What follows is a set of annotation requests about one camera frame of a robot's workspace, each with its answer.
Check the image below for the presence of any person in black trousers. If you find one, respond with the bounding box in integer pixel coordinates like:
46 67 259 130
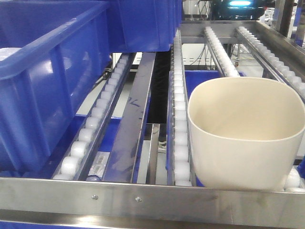
147 51 171 153

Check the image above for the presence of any steel divider rail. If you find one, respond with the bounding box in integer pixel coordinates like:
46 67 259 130
102 52 156 183

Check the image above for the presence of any middle white roller track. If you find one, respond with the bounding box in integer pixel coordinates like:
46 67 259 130
166 31 196 187

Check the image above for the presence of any white roller track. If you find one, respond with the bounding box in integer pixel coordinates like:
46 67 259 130
166 31 196 187
52 53 136 180
204 26 305 193

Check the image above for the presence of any blue crate upper middle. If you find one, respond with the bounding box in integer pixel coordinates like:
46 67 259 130
107 0 183 52

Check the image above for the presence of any white plastic bin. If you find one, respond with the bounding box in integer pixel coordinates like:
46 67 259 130
187 76 305 191

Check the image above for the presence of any barcode label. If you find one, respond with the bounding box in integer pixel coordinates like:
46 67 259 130
90 151 110 177

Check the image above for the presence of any steel front shelf beam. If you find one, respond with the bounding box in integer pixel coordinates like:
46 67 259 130
0 177 305 229

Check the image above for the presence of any right white roller track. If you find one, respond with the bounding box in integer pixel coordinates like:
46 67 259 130
204 26 305 193

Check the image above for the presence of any large blue crate left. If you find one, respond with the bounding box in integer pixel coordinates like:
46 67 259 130
0 0 110 172

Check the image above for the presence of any blue crate lower layer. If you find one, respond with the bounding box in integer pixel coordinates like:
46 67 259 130
184 70 246 187

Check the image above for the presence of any far right roller track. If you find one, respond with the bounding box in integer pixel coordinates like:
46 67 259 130
236 26 305 100

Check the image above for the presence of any left white roller track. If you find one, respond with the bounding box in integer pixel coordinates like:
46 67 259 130
52 53 136 180

